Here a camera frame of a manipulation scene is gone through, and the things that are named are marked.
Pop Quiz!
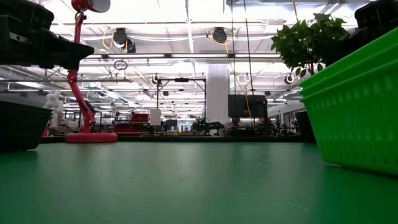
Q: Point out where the hanging black cable loop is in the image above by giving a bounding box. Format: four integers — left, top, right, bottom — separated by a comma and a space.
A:
113, 59, 129, 71

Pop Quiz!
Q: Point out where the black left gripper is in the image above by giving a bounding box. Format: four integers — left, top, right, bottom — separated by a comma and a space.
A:
0, 0, 95, 71

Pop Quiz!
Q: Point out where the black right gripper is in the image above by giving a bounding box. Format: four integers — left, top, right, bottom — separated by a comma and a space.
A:
320, 0, 398, 65

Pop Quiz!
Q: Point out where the black monitor screen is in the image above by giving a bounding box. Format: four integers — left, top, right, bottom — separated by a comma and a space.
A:
228, 94, 269, 119

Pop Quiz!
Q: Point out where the red articulated desk lamp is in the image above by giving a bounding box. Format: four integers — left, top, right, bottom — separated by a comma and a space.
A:
64, 0, 118, 144

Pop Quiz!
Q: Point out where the small green leafy tree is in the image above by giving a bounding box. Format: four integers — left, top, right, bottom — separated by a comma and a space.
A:
270, 12, 351, 77

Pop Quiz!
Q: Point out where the black reel with yellow cable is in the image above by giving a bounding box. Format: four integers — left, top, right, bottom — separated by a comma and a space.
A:
102, 27, 129, 50
210, 27, 231, 54

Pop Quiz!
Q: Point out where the white square pillar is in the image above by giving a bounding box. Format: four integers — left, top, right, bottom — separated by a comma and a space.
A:
206, 63, 231, 124

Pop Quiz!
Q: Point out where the red tool cart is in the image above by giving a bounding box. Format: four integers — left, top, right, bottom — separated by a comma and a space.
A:
113, 113, 150, 136

